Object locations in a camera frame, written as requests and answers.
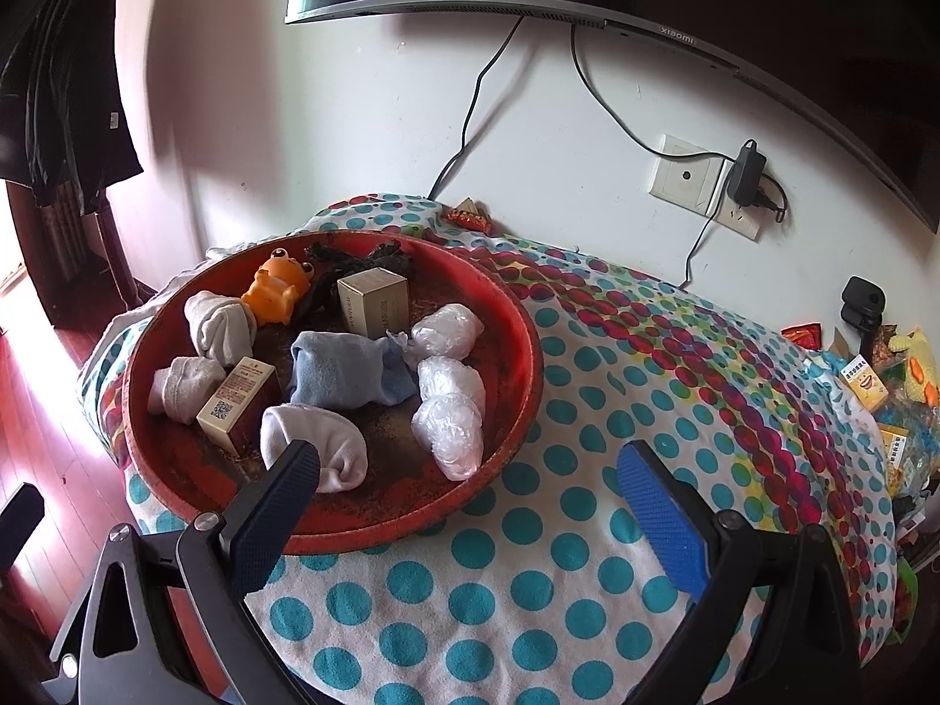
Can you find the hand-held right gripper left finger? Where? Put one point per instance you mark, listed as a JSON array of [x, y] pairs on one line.
[[272, 521]]

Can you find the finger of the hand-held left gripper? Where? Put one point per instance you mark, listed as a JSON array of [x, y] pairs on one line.
[[20, 525]]

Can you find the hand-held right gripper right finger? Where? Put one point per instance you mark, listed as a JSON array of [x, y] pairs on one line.
[[661, 521]]

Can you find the large white sock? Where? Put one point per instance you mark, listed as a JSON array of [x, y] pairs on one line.
[[323, 440]]

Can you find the slim beige box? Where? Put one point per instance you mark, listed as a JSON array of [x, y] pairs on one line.
[[235, 404]]

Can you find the red round tray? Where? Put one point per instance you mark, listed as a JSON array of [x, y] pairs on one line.
[[396, 455]]

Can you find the small white grey sock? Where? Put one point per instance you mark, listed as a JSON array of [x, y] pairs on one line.
[[180, 389]]

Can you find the light blue sock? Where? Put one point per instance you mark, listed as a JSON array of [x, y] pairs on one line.
[[338, 374]]

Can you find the knotted grey-white sock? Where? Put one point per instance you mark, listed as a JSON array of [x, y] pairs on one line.
[[217, 327]]

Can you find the orange toy frog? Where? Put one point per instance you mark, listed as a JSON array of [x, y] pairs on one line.
[[275, 290]]

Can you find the gold cube box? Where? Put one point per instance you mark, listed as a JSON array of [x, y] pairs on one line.
[[374, 301]]

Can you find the polka dot blanket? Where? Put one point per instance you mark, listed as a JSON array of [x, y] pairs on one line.
[[551, 551]]

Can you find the red foil packet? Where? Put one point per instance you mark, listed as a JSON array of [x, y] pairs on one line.
[[804, 335]]

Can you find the yellow medicine box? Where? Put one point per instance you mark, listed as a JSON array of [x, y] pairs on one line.
[[899, 455], [863, 382]]

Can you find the dark wooden furniture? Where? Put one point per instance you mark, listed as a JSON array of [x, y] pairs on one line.
[[73, 250]]

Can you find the yellow knitted toy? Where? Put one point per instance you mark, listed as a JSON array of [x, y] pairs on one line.
[[914, 360]]

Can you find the black power adapter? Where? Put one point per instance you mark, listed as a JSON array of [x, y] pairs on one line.
[[745, 172]]

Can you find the small red snack packet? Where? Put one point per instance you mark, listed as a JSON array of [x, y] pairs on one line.
[[466, 214]]

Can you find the hanging dark clothes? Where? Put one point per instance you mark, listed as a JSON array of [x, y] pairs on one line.
[[59, 88]]

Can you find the white wall socket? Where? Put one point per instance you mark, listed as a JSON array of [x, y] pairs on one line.
[[742, 224]]

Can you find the white blank wall plate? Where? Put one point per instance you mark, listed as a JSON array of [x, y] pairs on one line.
[[687, 176]]

